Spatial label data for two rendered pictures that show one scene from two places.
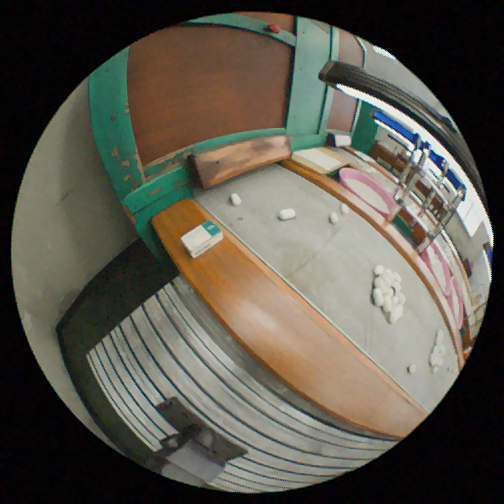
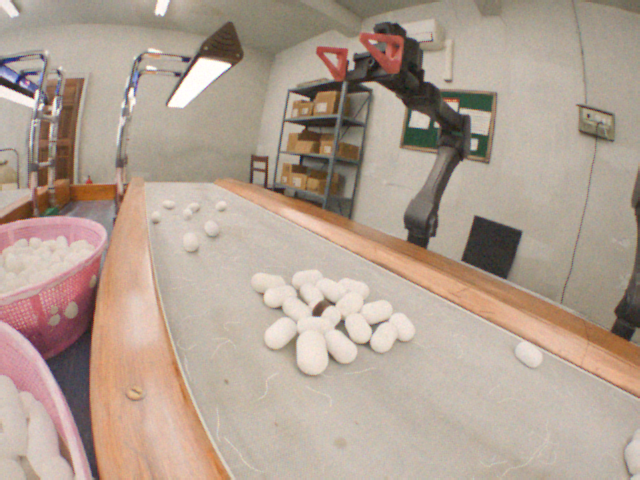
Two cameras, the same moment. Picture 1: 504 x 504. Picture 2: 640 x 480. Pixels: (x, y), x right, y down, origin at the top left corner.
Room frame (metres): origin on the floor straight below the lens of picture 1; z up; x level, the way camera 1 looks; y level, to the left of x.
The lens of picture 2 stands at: (0.05, -0.58, 0.87)
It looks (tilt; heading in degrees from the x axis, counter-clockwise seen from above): 16 degrees down; 186
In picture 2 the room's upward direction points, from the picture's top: 10 degrees clockwise
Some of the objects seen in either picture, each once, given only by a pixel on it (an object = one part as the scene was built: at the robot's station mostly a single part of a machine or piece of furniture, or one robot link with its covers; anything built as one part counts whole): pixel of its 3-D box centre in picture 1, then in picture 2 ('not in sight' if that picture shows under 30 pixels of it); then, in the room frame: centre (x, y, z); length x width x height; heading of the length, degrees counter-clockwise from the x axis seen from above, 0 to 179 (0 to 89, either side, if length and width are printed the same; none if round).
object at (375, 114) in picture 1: (425, 149); not in sight; (0.54, -0.72, 1.08); 0.62 x 0.08 x 0.07; 47
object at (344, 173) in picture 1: (365, 197); not in sight; (0.45, -0.40, 0.72); 0.27 x 0.27 x 0.10
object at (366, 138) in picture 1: (405, 156); not in sight; (2.45, -2.70, 0.89); 2.38 x 1.36 x 1.79; 48
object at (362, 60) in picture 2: not in sight; (383, 69); (-0.42, -0.56, 1.07); 0.10 x 0.07 x 0.07; 48
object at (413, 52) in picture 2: not in sight; (413, 71); (-0.49, -0.49, 1.12); 0.12 x 0.09 x 0.12; 138
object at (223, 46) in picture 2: not in sight; (191, 78); (-0.53, -1.05, 1.08); 0.62 x 0.08 x 0.07; 47
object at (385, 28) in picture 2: not in sight; (386, 45); (-0.42, -0.56, 1.13); 0.07 x 0.06 x 0.11; 48
